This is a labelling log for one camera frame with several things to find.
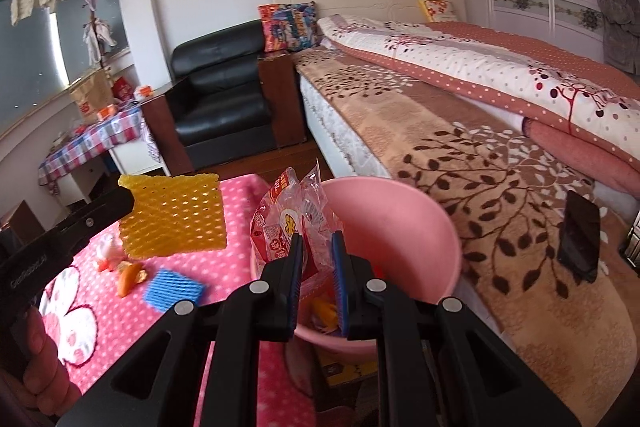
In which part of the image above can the black smartphone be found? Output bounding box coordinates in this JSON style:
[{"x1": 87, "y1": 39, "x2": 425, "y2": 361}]
[{"x1": 557, "y1": 189, "x2": 602, "y2": 284}]

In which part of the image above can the white bed mattress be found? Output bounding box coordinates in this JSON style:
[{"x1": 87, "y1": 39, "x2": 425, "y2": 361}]
[{"x1": 297, "y1": 72, "x2": 396, "y2": 180}]

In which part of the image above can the black metallic object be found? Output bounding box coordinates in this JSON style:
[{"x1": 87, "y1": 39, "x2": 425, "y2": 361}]
[{"x1": 619, "y1": 212, "x2": 640, "y2": 268}]

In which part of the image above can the white garment on coat rack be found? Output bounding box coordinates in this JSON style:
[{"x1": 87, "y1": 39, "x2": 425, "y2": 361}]
[{"x1": 82, "y1": 14, "x2": 118, "y2": 68}]

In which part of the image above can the yellow printed carton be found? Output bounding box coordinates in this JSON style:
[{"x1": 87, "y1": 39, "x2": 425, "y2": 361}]
[{"x1": 315, "y1": 347, "x2": 381, "y2": 388}]

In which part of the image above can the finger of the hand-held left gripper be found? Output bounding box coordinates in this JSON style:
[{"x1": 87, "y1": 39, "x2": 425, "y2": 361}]
[{"x1": 60, "y1": 188, "x2": 137, "y2": 253}]

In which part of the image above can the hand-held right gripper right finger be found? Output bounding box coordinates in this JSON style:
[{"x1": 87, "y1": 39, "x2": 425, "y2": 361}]
[{"x1": 331, "y1": 230, "x2": 583, "y2": 427}]

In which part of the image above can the pink dotted printed blanket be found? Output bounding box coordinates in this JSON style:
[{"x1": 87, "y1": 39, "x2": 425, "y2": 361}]
[{"x1": 35, "y1": 174, "x2": 321, "y2": 427}]

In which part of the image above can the clear red snack bag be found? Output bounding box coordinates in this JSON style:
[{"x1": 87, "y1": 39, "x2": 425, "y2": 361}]
[{"x1": 250, "y1": 162, "x2": 346, "y2": 280}]

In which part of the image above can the colourful printed cushion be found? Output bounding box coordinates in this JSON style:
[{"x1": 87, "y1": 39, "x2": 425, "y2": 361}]
[{"x1": 257, "y1": 1, "x2": 318, "y2": 54}]

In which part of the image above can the dark window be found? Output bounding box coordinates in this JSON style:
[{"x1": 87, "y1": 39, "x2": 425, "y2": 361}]
[{"x1": 0, "y1": 0, "x2": 132, "y2": 138}]

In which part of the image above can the person's left hand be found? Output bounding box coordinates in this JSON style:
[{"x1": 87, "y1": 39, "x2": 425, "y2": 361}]
[{"x1": 0, "y1": 306, "x2": 83, "y2": 418}]

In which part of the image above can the bed with floral bedding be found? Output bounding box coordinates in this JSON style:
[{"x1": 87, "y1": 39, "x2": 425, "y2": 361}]
[{"x1": 292, "y1": 47, "x2": 640, "y2": 408}]

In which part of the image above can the white floral quilt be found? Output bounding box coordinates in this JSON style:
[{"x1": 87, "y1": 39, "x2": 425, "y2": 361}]
[{"x1": 317, "y1": 14, "x2": 640, "y2": 198}]

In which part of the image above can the blue foam net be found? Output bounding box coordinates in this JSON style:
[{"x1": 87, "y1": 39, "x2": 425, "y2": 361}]
[{"x1": 144, "y1": 269, "x2": 207, "y2": 308}]

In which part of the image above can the checkered cloth side table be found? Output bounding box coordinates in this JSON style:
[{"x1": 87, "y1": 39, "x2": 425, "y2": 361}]
[{"x1": 39, "y1": 104, "x2": 161, "y2": 198}]

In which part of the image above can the brown paper bag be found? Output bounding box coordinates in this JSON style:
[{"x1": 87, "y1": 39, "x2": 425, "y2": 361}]
[{"x1": 70, "y1": 69, "x2": 116, "y2": 122}]

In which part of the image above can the orange and white wrapper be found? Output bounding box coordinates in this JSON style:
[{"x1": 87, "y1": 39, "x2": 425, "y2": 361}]
[{"x1": 96, "y1": 239, "x2": 149, "y2": 299}]

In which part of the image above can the red paper bag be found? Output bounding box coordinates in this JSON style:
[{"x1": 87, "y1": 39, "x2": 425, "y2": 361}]
[{"x1": 112, "y1": 77, "x2": 135, "y2": 102}]

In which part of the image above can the white desk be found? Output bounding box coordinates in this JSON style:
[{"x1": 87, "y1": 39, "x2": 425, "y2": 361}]
[{"x1": 57, "y1": 142, "x2": 171, "y2": 208}]

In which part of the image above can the yellow foam net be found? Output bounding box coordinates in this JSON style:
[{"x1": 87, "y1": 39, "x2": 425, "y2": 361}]
[{"x1": 117, "y1": 173, "x2": 228, "y2": 260}]

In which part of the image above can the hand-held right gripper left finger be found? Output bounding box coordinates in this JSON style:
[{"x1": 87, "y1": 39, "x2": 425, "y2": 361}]
[{"x1": 57, "y1": 233, "x2": 306, "y2": 427}]

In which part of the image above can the pink plastic bucket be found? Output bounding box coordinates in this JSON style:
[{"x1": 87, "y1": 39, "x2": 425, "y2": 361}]
[{"x1": 250, "y1": 177, "x2": 463, "y2": 360}]

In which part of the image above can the black leather armchair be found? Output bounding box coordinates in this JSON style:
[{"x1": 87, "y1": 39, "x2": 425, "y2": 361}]
[{"x1": 140, "y1": 19, "x2": 308, "y2": 178}]

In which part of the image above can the yellow printed pillow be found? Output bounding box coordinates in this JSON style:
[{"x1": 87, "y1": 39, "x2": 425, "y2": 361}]
[{"x1": 419, "y1": 0, "x2": 460, "y2": 24}]

